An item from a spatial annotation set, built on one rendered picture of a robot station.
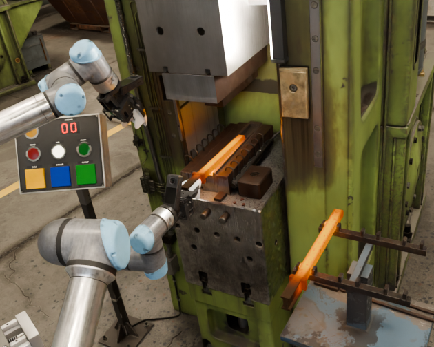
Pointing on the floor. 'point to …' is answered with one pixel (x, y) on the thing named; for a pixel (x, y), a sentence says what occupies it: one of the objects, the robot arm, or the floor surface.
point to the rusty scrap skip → (83, 14)
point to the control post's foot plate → (109, 339)
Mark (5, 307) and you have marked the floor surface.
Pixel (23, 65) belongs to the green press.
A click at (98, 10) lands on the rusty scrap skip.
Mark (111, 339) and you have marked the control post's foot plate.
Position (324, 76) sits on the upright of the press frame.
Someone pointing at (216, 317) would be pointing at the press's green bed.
